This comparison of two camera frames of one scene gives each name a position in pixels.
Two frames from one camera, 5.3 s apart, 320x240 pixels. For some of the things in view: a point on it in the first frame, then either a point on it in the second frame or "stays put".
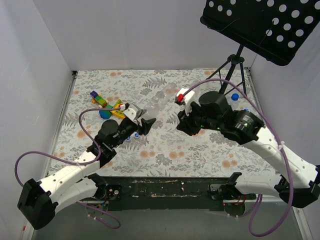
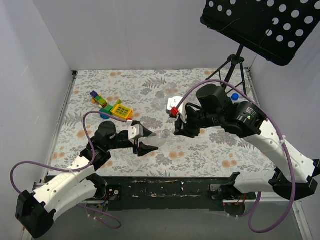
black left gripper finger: x=143 y=130 to x=144 y=149
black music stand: x=274 y=29 stays put
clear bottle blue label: x=235 y=96 stays put
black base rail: x=149 y=193 stays put
